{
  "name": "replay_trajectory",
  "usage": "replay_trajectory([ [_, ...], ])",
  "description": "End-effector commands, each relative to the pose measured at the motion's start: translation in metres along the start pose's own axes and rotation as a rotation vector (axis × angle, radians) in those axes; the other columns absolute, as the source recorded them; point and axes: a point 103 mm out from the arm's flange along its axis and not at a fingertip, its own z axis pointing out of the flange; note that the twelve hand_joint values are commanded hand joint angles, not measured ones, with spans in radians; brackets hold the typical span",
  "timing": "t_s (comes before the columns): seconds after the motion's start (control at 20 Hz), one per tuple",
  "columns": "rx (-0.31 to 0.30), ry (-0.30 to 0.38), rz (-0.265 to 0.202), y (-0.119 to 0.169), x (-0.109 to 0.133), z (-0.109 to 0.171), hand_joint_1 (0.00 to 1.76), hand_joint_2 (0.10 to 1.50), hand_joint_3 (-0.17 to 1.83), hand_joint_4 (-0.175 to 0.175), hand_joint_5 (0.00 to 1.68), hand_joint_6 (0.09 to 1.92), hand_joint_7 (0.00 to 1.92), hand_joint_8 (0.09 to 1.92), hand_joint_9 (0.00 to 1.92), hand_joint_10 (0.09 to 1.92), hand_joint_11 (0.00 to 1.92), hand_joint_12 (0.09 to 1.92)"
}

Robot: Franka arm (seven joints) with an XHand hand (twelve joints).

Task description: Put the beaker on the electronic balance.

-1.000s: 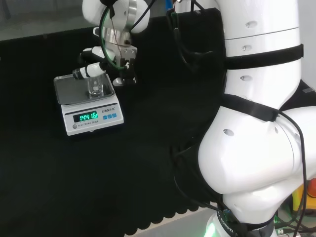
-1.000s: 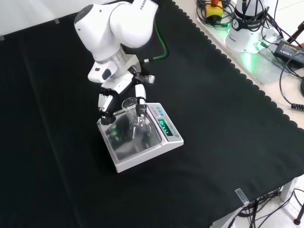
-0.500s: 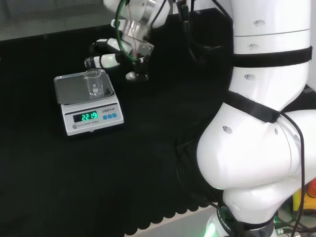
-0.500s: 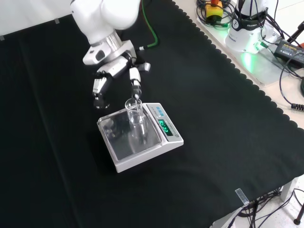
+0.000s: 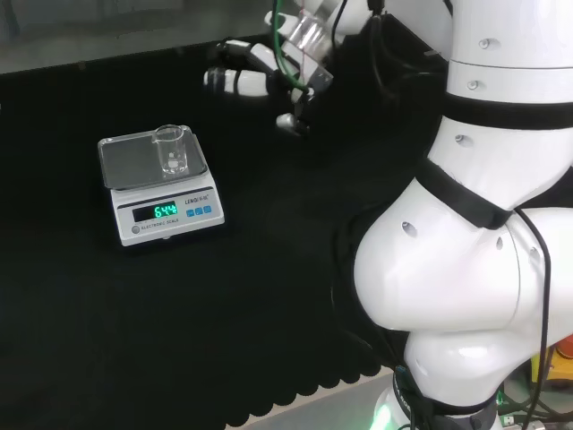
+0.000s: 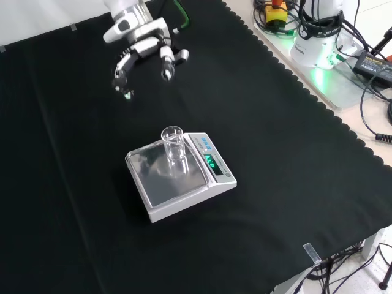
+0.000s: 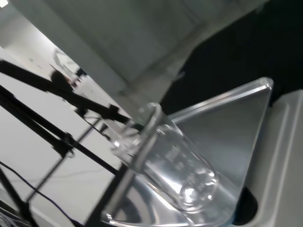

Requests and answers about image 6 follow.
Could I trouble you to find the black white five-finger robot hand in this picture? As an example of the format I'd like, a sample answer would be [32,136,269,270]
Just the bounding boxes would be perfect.
[102,12,190,101]

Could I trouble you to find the small clear glass beaker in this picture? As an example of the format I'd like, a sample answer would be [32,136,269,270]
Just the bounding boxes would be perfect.
[160,125,188,179]

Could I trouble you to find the white electronic balance steel pan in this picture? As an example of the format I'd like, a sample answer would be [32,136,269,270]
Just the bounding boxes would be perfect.
[124,132,238,224]

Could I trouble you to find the yellow stop button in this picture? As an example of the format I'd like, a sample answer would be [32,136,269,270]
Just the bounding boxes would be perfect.
[264,0,289,28]

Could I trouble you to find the black bench cloth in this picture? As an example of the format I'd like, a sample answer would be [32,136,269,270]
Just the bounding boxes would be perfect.
[0,0,392,294]

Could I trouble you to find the pale base board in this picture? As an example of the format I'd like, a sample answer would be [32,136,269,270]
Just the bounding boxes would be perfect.
[252,6,392,110]

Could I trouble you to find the black power adapter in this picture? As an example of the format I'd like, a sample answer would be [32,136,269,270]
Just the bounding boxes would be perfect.
[353,51,392,82]

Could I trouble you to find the black tripod leg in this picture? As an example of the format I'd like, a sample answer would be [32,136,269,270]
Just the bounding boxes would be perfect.
[378,244,392,290]
[371,26,392,59]

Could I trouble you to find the white bench leg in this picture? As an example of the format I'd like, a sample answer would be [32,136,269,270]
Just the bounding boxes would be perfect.
[362,229,384,262]

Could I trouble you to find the green cable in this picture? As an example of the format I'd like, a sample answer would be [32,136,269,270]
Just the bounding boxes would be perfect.
[172,0,191,34]

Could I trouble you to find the black cable with ribbed end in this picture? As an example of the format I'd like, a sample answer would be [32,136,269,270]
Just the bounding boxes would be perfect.
[359,72,392,142]

